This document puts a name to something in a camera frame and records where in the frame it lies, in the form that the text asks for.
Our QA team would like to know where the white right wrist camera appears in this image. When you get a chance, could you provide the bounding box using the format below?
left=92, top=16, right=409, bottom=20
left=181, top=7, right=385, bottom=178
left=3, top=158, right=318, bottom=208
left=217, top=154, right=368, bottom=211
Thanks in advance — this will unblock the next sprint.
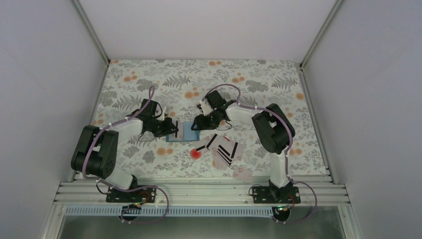
left=197, top=101, right=213, bottom=116

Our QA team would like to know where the teal card holder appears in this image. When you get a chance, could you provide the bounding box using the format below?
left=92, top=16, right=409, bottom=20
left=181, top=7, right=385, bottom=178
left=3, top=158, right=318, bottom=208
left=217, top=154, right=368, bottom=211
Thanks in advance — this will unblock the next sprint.
left=166, top=121, right=200, bottom=142

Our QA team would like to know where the black striped card pile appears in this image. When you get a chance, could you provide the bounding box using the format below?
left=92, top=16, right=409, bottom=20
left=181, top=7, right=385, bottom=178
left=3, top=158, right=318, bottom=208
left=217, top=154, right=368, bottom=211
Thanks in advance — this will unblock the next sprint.
left=193, top=134, right=246, bottom=170

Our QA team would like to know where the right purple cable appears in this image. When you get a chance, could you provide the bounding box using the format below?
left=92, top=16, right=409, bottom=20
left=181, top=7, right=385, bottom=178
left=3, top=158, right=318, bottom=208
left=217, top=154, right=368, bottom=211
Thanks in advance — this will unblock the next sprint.
left=204, top=83, right=318, bottom=226

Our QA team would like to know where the purple cable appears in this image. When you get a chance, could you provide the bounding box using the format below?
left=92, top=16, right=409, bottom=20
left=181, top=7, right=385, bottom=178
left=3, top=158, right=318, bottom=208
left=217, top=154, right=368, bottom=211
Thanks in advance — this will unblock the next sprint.
left=204, top=83, right=318, bottom=226
left=82, top=85, right=170, bottom=225

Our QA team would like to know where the floral table mat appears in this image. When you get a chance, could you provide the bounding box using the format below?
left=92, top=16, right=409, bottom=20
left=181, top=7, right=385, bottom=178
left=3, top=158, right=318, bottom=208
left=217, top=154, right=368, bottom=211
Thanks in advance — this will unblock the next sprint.
left=93, top=60, right=326, bottom=178

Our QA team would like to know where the aluminium rail frame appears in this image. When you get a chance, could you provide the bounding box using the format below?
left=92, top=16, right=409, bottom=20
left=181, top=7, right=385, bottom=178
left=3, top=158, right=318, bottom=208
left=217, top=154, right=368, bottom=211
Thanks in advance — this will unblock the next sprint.
left=53, top=177, right=350, bottom=206

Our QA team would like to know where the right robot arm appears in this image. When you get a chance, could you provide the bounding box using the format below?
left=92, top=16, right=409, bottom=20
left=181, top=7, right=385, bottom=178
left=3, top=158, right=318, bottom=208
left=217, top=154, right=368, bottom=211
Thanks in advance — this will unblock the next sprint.
left=191, top=90, right=296, bottom=203

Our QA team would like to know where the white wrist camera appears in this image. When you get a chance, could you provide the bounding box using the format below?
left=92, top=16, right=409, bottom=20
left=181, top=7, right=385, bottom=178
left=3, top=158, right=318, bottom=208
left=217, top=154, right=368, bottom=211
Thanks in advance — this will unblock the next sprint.
left=158, top=107, right=168, bottom=121
left=197, top=101, right=213, bottom=116

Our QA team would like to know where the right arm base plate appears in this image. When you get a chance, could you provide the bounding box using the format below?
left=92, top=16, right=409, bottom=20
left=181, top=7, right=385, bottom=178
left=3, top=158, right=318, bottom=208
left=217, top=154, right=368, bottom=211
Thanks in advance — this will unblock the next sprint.
left=249, top=186, right=301, bottom=204

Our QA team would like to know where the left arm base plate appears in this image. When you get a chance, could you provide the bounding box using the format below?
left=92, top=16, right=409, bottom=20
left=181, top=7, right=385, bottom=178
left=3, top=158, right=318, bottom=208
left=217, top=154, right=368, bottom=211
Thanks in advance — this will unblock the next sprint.
left=106, top=188, right=157, bottom=204

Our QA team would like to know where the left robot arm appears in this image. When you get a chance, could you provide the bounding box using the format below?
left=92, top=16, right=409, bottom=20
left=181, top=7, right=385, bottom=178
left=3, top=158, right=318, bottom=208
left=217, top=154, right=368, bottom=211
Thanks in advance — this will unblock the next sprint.
left=71, top=99, right=179, bottom=202

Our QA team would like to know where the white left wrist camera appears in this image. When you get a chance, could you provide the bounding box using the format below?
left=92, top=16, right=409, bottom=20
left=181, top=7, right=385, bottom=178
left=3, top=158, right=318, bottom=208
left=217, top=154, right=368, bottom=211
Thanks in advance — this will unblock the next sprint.
left=158, top=107, right=168, bottom=121

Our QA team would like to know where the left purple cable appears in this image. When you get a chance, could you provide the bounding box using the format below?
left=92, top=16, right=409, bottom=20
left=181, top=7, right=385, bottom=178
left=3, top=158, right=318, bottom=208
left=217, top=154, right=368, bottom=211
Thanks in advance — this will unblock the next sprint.
left=82, top=85, right=170, bottom=225

